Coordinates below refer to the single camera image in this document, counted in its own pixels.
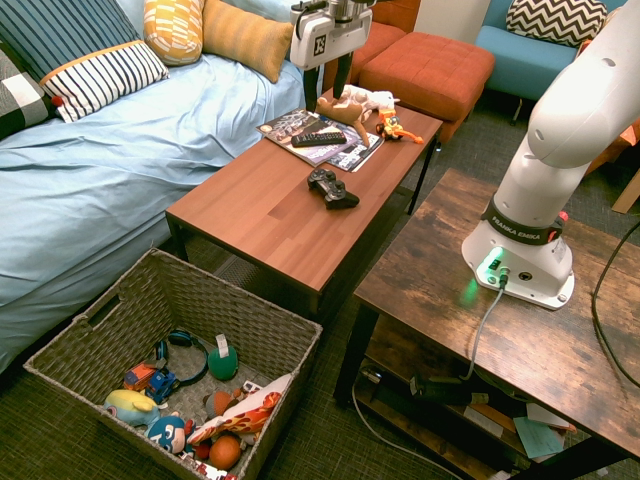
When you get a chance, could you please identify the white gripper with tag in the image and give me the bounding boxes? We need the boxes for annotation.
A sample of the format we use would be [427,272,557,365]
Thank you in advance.
[289,0,374,114]

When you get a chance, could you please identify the black gamepad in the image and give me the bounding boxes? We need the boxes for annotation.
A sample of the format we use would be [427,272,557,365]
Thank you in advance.
[306,168,361,211]

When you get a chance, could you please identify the grey woven wicker basket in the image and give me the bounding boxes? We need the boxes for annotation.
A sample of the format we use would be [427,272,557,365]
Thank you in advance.
[23,248,324,480]

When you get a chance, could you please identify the white plush toy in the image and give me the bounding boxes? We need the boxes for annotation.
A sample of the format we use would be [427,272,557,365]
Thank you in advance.
[339,83,401,124]

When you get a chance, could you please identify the large magazine with snowflake cover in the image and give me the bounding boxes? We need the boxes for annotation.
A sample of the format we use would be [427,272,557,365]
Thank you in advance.
[256,108,369,168]

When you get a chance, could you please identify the black tv remote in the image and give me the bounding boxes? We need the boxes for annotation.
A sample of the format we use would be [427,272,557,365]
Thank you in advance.
[290,130,348,148]

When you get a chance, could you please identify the orange armchair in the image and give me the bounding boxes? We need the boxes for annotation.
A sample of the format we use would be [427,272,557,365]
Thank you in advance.
[323,0,422,94]

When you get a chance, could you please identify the orange toy vehicle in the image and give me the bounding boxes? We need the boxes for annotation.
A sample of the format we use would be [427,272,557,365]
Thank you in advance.
[374,107,425,146]

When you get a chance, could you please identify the small dark magazine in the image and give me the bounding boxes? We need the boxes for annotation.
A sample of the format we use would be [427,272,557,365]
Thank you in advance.
[325,132,385,174]

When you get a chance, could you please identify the mustard yellow pillow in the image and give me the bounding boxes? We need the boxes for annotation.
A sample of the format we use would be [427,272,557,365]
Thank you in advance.
[201,0,295,84]

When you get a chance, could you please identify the orange tufted ottoman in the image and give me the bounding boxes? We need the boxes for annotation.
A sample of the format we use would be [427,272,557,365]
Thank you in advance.
[358,31,496,146]

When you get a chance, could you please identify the reddish wooden coffee table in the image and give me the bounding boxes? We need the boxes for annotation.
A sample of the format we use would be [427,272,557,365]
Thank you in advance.
[164,84,444,321]

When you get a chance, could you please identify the yellow white patterned pillow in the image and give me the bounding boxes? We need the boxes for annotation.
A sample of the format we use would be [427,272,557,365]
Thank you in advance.
[143,0,206,67]

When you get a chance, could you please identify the blue sofa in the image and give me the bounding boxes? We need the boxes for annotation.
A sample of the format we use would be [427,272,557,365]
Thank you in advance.
[474,0,631,104]

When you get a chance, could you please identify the white navy striped pillow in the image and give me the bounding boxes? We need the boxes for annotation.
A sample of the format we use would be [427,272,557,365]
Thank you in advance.
[39,39,171,124]

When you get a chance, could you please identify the bed with light blue sheet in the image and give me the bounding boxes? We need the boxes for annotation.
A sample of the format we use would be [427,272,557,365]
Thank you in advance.
[0,0,307,374]

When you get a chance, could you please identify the rustic brown wooden table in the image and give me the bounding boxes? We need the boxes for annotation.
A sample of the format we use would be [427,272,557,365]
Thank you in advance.
[333,167,640,480]

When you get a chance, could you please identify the black white chevron pillow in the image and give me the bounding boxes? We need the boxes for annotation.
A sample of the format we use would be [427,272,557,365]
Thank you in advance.
[505,0,609,49]

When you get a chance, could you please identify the dark blue striped pillow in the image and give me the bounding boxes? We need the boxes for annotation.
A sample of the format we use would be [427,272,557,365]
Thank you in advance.
[0,0,144,84]

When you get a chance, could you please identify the blue headphones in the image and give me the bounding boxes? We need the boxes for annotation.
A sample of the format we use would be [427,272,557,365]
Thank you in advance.
[153,329,210,385]

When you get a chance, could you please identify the green plush ball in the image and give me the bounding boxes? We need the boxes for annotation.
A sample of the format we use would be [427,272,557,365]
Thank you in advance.
[207,333,239,381]

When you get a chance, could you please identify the black white checked pillow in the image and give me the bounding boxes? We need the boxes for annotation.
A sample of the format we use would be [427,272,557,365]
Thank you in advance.
[0,47,59,141]

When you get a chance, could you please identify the wooden orange chair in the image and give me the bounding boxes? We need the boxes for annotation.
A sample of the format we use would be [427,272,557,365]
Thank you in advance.
[584,117,640,215]

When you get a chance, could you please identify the black device on shelf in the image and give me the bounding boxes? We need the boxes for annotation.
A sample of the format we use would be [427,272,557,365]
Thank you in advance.
[409,374,476,406]

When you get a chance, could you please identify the brown orange plush toy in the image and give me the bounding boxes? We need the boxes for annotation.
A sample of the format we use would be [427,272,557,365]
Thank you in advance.
[202,389,234,419]

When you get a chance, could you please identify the white plush with flame print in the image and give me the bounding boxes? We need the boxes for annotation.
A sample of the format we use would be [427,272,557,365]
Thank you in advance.
[186,373,292,447]

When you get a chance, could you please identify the orange blue toy truck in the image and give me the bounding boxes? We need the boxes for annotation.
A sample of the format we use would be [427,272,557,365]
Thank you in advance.
[123,362,180,405]

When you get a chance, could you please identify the yellow haired plush doll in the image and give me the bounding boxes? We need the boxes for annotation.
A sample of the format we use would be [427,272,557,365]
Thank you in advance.
[103,388,161,427]

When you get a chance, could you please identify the orange ball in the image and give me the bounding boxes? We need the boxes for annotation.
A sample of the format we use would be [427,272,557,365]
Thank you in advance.
[208,433,242,471]

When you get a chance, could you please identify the blue superhero plush doll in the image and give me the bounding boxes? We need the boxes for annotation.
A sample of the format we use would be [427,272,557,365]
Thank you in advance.
[146,410,196,455]

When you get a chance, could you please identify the white paper sheet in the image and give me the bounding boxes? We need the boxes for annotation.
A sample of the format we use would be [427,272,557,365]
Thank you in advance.
[525,402,571,430]

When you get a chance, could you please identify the red white toy car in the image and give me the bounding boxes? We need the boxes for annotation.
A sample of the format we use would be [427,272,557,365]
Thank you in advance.
[179,452,236,480]

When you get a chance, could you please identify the teal paper folder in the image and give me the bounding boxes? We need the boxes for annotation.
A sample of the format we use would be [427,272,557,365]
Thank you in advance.
[513,415,566,461]

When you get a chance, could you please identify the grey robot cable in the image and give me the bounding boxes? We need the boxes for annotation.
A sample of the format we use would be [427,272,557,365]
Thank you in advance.
[459,272,511,381]

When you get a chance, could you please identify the white floor cable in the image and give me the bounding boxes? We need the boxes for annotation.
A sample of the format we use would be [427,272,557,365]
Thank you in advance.
[351,369,464,480]

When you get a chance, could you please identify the thick black cable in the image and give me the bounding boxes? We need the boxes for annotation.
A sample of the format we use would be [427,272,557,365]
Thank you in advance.
[591,234,640,389]

